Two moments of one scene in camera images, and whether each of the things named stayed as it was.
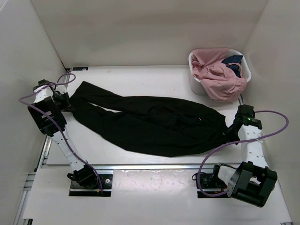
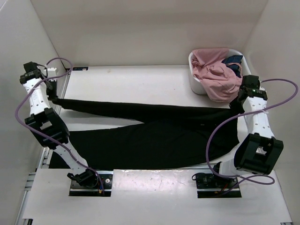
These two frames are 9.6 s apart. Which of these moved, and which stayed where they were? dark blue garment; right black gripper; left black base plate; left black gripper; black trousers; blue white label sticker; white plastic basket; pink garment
Moved: right black gripper; left black gripper; black trousers
Stayed: left black base plate; blue white label sticker; pink garment; white plastic basket; dark blue garment
